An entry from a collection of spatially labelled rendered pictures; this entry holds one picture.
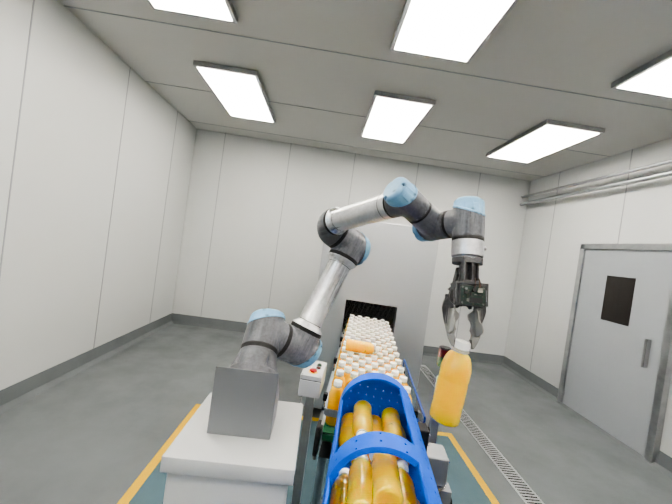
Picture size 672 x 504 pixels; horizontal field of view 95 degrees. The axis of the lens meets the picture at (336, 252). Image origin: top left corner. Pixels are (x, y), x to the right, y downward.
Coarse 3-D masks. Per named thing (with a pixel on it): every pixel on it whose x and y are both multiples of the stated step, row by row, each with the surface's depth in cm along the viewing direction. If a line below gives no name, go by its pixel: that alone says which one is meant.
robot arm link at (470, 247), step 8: (456, 240) 75; (464, 240) 73; (472, 240) 73; (480, 240) 73; (456, 248) 74; (464, 248) 73; (472, 248) 72; (480, 248) 73; (456, 256) 75; (472, 256) 73; (480, 256) 73
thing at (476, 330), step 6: (474, 312) 74; (468, 318) 75; (474, 318) 74; (480, 318) 74; (474, 324) 74; (480, 324) 70; (474, 330) 73; (480, 330) 70; (474, 336) 73; (474, 342) 73
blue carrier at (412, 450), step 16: (352, 384) 117; (368, 384) 121; (384, 384) 120; (400, 384) 119; (352, 400) 122; (368, 400) 121; (384, 400) 120; (400, 400) 120; (400, 416) 120; (336, 432) 95; (368, 432) 82; (384, 432) 81; (416, 432) 90; (336, 448) 100; (352, 448) 77; (368, 448) 75; (384, 448) 75; (400, 448) 76; (416, 448) 80; (336, 464) 76; (416, 464) 74; (416, 480) 93; (432, 480) 73; (432, 496) 66
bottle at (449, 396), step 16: (448, 352) 75; (464, 352) 72; (448, 368) 72; (464, 368) 71; (448, 384) 72; (464, 384) 71; (432, 400) 75; (448, 400) 71; (464, 400) 72; (432, 416) 73; (448, 416) 71
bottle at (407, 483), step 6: (402, 468) 85; (402, 474) 81; (408, 474) 82; (402, 480) 78; (408, 480) 79; (402, 486) 76; (408, 486) 77; (414, 486) 80; (402, 492) 75; (408, 492) 75; (414, 492) 76; (408, 498) 73; (414, 498) 74
